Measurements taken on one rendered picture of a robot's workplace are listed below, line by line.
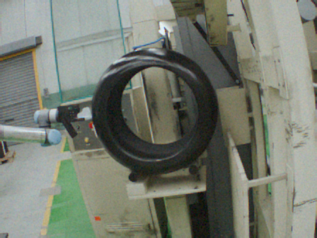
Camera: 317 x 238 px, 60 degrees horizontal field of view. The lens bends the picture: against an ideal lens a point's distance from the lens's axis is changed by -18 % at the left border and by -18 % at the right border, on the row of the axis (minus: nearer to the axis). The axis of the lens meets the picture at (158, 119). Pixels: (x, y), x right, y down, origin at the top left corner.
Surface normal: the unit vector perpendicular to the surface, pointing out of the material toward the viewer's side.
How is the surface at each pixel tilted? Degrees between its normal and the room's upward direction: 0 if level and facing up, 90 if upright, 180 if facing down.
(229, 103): 90
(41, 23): 90
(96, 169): 90
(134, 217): 90
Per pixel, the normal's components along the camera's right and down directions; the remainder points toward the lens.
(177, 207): -0.13, 0.16
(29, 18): 0.24, 0.10
